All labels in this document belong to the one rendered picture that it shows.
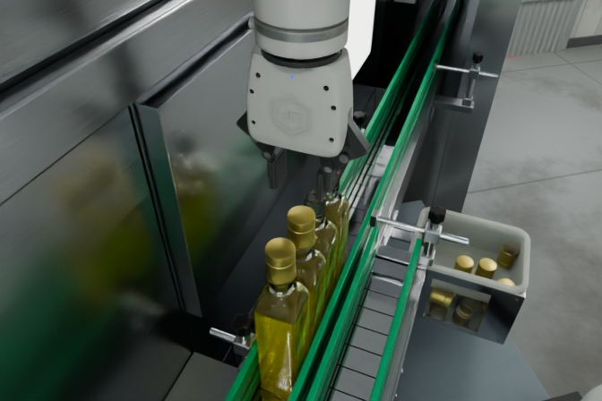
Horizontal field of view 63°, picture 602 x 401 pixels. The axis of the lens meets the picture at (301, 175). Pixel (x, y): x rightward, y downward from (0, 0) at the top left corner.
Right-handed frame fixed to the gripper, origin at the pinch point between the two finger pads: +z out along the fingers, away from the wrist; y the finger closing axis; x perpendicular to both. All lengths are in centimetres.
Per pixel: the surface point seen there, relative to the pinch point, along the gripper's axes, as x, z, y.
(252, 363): -9.4, 26.4, -3.2
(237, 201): 5.9, 13.0, -12.0
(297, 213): 0.1, 6.0, -0.4
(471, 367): 26, 64, 30
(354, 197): 37, 34, -2
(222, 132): 4.1, -0.2, -12.1
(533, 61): 360, 139, 56
